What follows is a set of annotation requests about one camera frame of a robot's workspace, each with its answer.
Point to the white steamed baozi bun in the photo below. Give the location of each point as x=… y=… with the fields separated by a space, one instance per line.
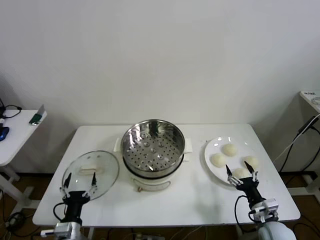
x=240 y=172
x=230 y=150
x=253 y=161
x=218 y=160

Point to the floor power strip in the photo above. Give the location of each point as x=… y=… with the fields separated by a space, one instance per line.
x=150 y=237

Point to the green silver handheld tool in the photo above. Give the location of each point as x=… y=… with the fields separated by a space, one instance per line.
x=36 y=116

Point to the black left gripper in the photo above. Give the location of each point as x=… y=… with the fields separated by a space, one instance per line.
x=73 y=200

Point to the stainless steel steamer basket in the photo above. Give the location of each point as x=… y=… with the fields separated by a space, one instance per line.
x=175 y=140

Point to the white electric cooker pot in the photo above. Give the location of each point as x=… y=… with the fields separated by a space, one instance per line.
x=150 y=185

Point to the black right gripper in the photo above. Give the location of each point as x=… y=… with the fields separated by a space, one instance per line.
x=247 y=187

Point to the white side table rounded top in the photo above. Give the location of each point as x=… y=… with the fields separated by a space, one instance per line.
x=17 y=140

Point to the blue small device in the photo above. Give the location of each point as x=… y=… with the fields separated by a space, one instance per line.
x=3 y=133

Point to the clear round plastic container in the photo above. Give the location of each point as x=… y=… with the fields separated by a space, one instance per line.
x=316 y=100

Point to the white round plate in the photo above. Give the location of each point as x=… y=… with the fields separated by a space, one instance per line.
x=212 y=150

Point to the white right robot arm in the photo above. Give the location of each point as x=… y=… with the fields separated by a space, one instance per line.
x=275 y=232

